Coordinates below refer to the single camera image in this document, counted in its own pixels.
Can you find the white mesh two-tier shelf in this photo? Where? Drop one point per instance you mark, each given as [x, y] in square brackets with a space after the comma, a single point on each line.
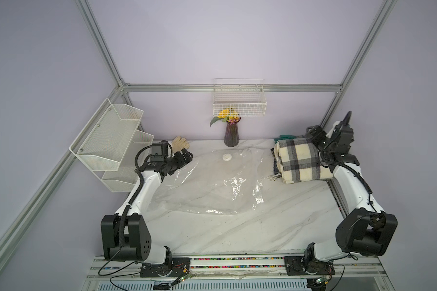
[109, 142]

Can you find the white round bag valve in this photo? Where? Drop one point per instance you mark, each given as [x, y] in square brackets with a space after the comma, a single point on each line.
[227, 157]

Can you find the dark purple glass vase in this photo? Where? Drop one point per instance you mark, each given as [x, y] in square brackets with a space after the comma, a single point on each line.
[231, 138]

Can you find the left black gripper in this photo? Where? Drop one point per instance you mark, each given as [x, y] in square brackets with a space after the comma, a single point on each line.
[184, 154]

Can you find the clear plastic vacuum bag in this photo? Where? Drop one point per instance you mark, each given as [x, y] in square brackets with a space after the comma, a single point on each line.
[211, 186]

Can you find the yellow flower bouquet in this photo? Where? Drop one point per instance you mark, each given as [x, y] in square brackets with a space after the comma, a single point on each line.
[228, 115]

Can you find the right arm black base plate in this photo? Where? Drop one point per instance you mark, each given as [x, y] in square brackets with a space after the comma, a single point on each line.
[299, 266]

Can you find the white wire wall basket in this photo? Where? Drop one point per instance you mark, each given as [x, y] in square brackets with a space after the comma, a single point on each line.
[246, 97]

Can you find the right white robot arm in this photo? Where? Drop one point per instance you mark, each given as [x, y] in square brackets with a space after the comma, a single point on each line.
[367, 229]

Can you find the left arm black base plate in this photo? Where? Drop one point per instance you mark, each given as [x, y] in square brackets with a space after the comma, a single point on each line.
[176, 267]

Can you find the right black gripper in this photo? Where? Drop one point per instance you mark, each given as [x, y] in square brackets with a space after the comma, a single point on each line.
[314, 130]

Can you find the aluminium mounting rail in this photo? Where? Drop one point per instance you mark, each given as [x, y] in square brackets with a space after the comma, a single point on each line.
[239, 267]

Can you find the cream navy striped scarf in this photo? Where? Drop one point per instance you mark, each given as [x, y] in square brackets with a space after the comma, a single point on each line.
[298, 161]

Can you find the beige leather glove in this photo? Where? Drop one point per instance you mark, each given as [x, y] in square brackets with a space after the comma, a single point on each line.
[179, 143]

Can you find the green rubber glove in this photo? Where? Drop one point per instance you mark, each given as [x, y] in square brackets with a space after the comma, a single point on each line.
[284, 137]

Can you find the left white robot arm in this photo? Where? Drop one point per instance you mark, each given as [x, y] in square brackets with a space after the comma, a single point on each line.
[125, 234]

